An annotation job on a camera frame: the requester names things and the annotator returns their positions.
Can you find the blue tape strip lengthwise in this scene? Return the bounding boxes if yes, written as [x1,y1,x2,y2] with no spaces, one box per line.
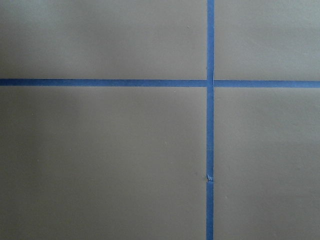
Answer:
[206,0,215,240]

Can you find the blue tape strip crosswise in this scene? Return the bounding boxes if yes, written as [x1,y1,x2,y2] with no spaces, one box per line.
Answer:
[0,78,320,89]

